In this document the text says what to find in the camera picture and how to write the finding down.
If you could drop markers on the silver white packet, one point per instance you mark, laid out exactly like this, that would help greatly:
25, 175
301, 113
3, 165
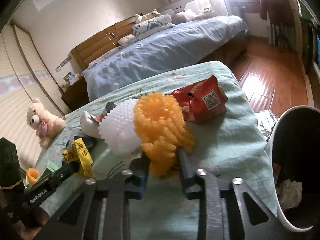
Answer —
87, 125

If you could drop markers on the pink plush toy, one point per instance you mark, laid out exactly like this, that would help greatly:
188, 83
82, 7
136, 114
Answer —
185, 16

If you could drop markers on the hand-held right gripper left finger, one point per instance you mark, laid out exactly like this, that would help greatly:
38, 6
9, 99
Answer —
137, 183

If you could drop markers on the wooden headboard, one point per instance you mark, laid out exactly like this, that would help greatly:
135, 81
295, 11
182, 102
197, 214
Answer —
100, 42

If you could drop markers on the bed with blue cover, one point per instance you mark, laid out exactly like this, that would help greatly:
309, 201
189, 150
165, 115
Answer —
162, 52

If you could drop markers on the crumpled white paper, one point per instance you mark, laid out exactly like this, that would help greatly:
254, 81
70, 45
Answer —
290, 190

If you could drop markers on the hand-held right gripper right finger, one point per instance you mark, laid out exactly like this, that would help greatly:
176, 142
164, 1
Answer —
185, 180

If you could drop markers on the dark wooden nightstand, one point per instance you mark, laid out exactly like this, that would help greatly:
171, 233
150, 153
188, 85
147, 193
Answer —
75, 95

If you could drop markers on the white foam fruit net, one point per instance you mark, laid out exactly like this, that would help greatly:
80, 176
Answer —
120, 127

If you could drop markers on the green floral blanket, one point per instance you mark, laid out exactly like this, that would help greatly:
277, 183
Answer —
225, 142

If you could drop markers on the wall switch panel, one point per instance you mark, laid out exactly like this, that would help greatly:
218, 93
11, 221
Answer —
58, 68
66, 61

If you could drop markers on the white trash bin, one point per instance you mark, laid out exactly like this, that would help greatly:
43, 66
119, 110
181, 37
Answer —
275, 140

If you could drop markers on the wall shelf unit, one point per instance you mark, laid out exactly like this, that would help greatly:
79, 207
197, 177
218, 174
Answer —
308, 30

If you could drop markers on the hanging red coat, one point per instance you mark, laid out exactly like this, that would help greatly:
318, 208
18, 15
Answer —
272, 0

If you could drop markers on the red snack bag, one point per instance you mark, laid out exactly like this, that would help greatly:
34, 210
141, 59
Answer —
197, 100

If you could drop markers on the large orange foam fruit net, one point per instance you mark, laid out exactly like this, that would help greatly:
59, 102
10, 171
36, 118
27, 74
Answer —
160, 120

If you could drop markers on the dark radiator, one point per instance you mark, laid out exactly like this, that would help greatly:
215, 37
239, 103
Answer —
281, 36

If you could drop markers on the yellow plush toy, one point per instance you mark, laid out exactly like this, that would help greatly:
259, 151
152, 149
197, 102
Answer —
152, 14

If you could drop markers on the photo frame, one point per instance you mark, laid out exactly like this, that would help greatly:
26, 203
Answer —
69, 78

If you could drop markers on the small orange foam net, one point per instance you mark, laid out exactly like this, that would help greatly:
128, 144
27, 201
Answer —
32, 175

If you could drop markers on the white crib rail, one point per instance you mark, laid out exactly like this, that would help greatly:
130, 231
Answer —
190, 1

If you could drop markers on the green cardboard box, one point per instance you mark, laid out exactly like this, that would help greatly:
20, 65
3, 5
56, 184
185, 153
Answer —
51, 166

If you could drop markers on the silver quilted bag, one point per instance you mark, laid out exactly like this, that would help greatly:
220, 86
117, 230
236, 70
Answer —
265, 125

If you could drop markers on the white pillow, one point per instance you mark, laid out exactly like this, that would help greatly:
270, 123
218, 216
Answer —
126, 39

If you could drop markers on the white plush toy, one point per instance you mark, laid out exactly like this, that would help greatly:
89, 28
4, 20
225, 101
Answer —
138, 17

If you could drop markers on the cream sliding wardrobe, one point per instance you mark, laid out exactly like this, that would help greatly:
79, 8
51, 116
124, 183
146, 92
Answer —
15, 80

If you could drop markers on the folded white blue quilt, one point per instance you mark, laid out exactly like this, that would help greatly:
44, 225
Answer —
150, 26

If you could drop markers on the yellow plastic bag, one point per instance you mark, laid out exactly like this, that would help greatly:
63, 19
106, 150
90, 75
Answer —
82, 155

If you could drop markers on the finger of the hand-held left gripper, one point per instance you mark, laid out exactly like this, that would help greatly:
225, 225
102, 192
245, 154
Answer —
66, 171

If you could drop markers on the cream teddy bear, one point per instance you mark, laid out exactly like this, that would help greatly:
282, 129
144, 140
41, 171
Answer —
50, 122

